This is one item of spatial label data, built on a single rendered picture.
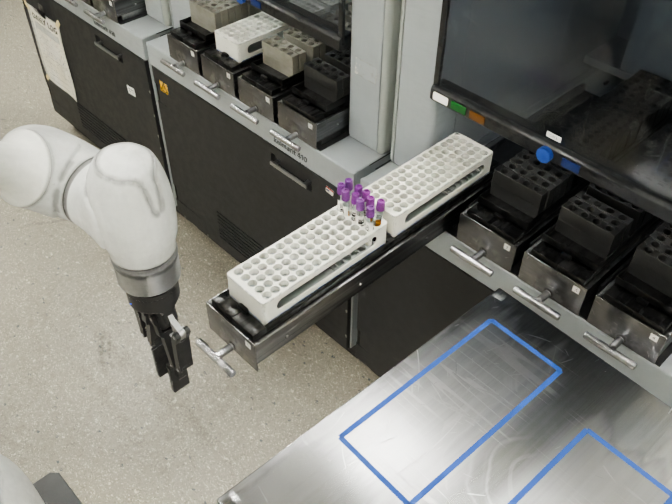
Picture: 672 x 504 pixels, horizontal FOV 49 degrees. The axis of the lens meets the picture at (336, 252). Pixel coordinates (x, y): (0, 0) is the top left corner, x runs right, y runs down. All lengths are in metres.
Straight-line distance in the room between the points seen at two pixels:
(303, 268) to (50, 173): 0.46
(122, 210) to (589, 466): 0.72
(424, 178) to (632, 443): 0.62
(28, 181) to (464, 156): 0.87
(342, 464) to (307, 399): 1.07
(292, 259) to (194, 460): 0.91
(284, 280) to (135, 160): 0.40
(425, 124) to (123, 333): 1.23
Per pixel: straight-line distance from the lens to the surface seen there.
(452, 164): 1.51
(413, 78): 1.54
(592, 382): 1.22
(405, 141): 1.63
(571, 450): 1.14
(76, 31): 2.66
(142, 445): 2.11
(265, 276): 1.24
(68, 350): 2.37
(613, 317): 1.38
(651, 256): 1.37
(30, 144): 1.03
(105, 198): 0.93
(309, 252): 1.28
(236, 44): 1.90
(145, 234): 0.95
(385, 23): 1.55
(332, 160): 1.70
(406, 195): 1.41
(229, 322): 1.26
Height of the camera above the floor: 1.75
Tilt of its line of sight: 44 degrees down
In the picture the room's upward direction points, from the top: 1 degrees clockwise
